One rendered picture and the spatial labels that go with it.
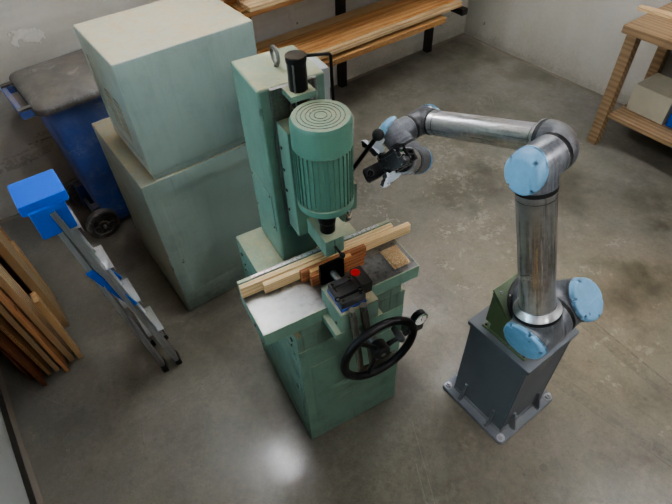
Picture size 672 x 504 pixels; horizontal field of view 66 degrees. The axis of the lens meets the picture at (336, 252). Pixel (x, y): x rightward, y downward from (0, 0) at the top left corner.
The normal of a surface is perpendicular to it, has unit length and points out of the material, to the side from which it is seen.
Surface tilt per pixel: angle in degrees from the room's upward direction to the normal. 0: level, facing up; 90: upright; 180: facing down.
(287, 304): 0
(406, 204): 0
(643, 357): 0
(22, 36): 90
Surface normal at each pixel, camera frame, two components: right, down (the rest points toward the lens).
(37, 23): 0.60, 0.57
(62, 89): 0.04, -0.59
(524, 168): -0.80, 0.39
